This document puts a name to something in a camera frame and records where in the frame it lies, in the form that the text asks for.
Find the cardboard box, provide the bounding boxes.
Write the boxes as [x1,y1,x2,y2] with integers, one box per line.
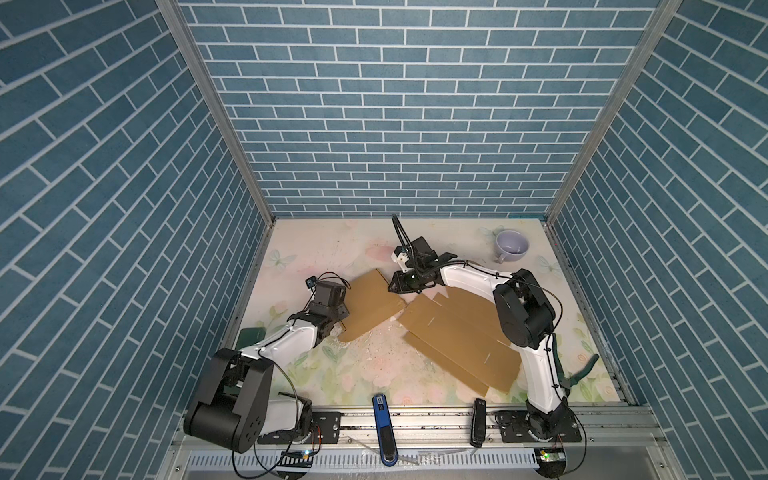
[338,269,406,343]

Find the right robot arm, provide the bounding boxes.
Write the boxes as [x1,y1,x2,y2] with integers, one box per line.
[388,249,570,441]

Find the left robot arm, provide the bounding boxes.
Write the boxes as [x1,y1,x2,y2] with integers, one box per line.
[183,277,349,453]

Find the lavender ceramic cup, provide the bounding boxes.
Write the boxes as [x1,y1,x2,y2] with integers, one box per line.
[495,229,530,264]

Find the dark green flat object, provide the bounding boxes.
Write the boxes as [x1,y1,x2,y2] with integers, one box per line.
[235,327,266,350]

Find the blue black handheld tool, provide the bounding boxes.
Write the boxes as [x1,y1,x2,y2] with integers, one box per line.
[372,393,399,467]

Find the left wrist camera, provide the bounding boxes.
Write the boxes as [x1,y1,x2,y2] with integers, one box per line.
[305,272,350,307]

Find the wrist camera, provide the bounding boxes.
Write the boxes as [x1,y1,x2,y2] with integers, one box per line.
[305,272,350,307]
[392,214,438,272]

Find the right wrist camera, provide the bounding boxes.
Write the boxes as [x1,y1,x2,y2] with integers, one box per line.
[392,214,438,272]

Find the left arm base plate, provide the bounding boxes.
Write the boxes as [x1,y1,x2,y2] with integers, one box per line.
[258,411,342,445]

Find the aluminium front rail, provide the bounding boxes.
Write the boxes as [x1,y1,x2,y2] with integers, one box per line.
[173,404,667,451]

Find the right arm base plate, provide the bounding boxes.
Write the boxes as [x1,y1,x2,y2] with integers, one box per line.
[493,408,583,443]

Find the green handled pliers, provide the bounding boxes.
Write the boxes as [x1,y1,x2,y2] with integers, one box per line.
[550,332,601,391]

